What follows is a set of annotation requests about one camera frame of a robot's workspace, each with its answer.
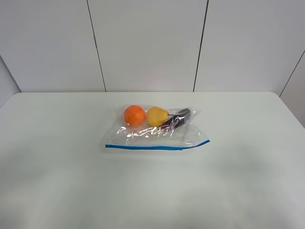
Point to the clear zip bag blue seal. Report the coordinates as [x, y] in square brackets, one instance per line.
[124, 137]

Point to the yellow pear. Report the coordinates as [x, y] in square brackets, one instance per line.
[157, 116]

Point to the purple eggplant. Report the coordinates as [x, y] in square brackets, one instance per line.
[176, 120]

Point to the orange fruit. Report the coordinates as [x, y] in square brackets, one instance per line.
[134, 116]

